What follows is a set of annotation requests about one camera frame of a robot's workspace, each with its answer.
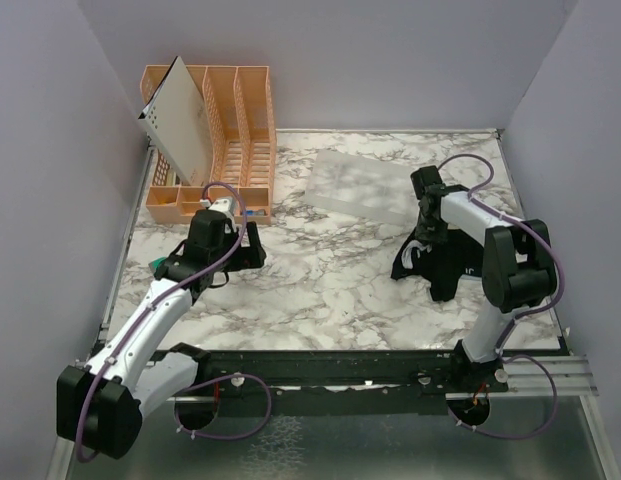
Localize black white boxer briefs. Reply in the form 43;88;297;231
390;229;484;302

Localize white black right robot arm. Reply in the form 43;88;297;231
392;166;564;391

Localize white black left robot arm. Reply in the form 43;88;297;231
56;207;266;463

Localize clear plastic box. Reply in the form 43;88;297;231
304;150;418;227

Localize green eraser block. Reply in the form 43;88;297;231
148;257;166;274

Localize white booklet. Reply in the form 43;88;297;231
138;56;213;186

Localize orange plastic desk organizer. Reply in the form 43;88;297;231
145;65;277;225

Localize aluminium frame rail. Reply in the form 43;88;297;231
494;356;599;397

